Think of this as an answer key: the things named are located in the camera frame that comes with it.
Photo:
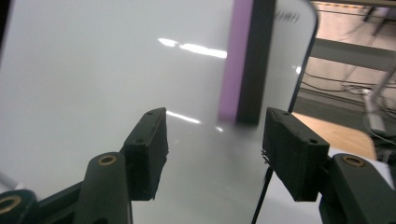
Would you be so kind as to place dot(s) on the purple and black whiteboard eraser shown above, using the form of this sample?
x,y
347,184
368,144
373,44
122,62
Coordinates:
x,y
246,62

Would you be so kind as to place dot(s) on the white whiteboard with black edge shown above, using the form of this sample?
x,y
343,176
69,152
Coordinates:
x,y
102,93

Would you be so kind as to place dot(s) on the grey metal stand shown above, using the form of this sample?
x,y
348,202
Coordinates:
x,y
375,116

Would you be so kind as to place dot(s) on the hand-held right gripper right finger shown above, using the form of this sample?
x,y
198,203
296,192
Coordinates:
x,y
292,155

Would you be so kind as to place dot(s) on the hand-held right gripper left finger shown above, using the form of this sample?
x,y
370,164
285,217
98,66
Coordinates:
x,y
146,155

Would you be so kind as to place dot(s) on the grey metal beam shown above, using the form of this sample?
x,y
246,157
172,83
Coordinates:
x,y
355,55

